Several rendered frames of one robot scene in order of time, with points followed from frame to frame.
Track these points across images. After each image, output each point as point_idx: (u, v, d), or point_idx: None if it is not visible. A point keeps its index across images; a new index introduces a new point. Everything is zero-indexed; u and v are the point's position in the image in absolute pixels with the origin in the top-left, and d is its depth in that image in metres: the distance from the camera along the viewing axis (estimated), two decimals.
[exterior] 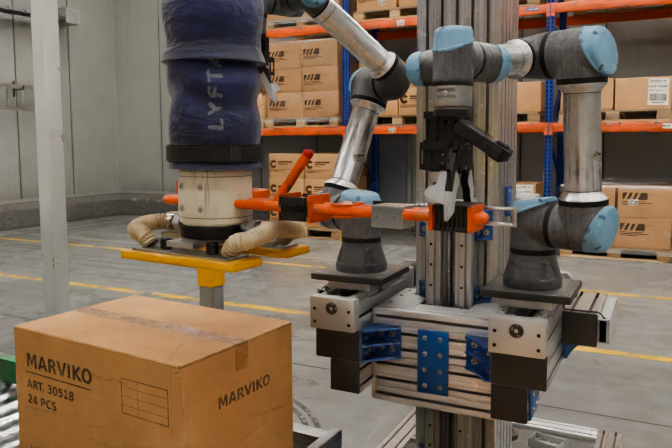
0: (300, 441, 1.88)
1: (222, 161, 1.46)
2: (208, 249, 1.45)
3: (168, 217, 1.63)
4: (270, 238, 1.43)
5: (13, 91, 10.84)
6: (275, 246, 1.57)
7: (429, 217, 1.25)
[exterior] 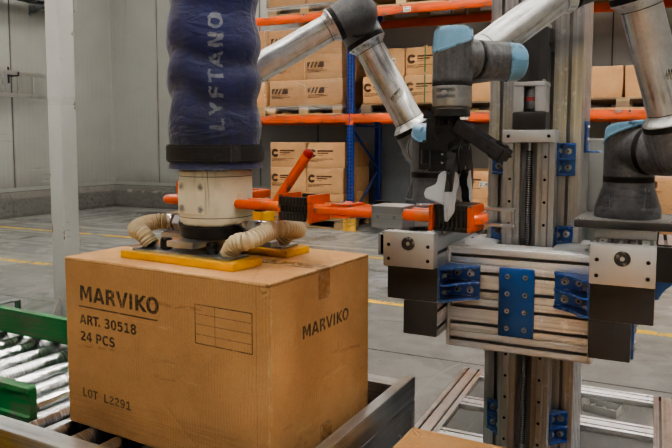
0: (369, 390, 1.74)
1: (222, 161, 1.46)
2: (208, 249, 1.45)
3: (168, 217, 1.63)
4: (270, 238, 1.43)
5: (8, 77, 10.60)
6: (275, 246, 1.57)
7: (429, 217, 1.25)
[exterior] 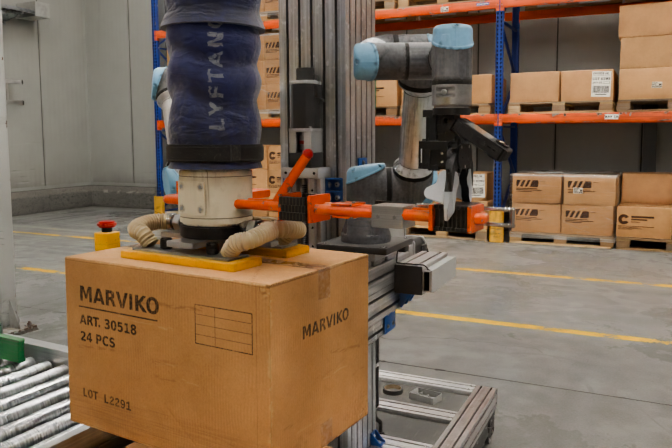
0: None
1: (222, 161, 1.46)
2: (208, 249, 1.45)
3: (168, 217, 1.63)
4: (270, 238, 1.43)
5: None
6: (275, 246, 1.57)
7: (429, 217, 1.25)
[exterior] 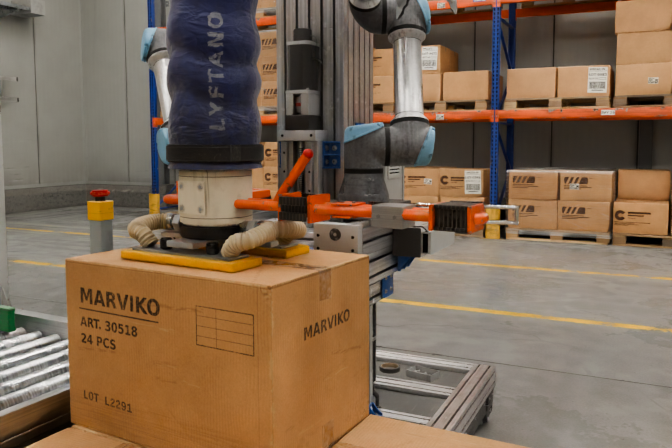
0: None
1: (222, 161, 1.46)
2: (208, 249, 1.45)
3: (168, 217, 1.63)
4: (270, 238, 1.43)
5: None
6: (275, 246, 1.57)
7: (429, 217, 1.25)
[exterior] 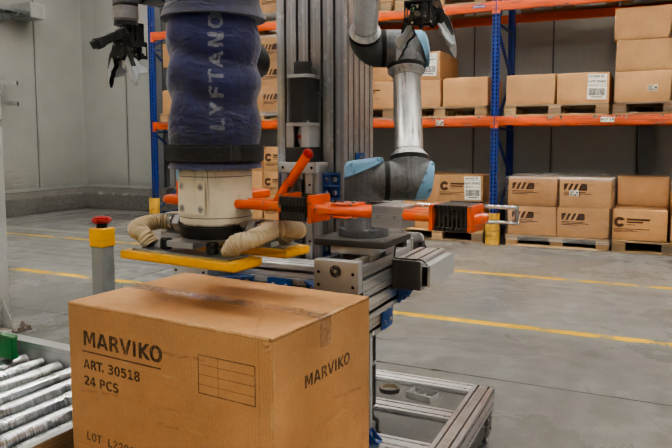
0: None
1: (222, 161, 1.46)
2: (208, 249, 1.45)
3: (168, 217, 1.63)
4: (270, 238, 1.43)
5: None
6: (275, 246, 1.57)
7: (429, 217, 1.25)
